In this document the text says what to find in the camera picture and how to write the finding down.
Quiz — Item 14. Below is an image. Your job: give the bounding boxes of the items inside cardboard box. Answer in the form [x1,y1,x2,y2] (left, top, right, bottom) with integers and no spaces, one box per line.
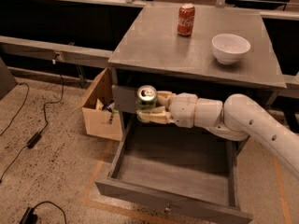
[95,99,119,125]

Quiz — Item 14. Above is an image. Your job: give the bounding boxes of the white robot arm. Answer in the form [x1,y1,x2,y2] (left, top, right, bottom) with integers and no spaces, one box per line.
[136,91,299,179]

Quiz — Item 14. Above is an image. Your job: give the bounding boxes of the grey metal rail frame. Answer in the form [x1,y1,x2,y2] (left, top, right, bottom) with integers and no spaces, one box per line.
[0,0,299,98]

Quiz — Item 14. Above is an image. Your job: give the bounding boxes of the black plug bottom left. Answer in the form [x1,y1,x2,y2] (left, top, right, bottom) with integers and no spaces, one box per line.
[19,201,67,224]

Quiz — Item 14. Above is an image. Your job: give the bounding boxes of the white ceramic bowl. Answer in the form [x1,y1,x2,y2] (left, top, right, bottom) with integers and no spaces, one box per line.
[211,34,251,64]

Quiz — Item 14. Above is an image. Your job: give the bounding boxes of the green soda can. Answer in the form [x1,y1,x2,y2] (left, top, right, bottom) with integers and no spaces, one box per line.
[135,85,157,110]

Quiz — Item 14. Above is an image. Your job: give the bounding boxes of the black power adapter with cable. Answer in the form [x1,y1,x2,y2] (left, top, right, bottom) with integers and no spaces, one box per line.
[0,57,64,183]

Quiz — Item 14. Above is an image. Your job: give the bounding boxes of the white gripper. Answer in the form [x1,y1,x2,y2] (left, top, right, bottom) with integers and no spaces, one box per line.
[136,91,198,128]

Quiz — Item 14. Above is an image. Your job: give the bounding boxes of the red cola can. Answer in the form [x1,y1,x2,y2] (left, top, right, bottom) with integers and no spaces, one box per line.
[177,3,195,36]

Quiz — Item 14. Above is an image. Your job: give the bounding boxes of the grey drawer cabinet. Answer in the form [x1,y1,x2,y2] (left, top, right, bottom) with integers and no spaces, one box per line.
[107,4,288,161]

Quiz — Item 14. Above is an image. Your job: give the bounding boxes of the cardboard box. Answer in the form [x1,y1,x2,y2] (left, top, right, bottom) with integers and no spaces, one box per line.
[75,68,123,141]

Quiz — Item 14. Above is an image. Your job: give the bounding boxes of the open lower grey drawer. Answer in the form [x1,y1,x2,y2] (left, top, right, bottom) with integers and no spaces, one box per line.
[96,117,253,224]

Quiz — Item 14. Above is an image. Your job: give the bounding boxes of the upper grey drawer with knob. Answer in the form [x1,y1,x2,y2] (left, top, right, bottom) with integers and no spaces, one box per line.
[112,85,136,114]

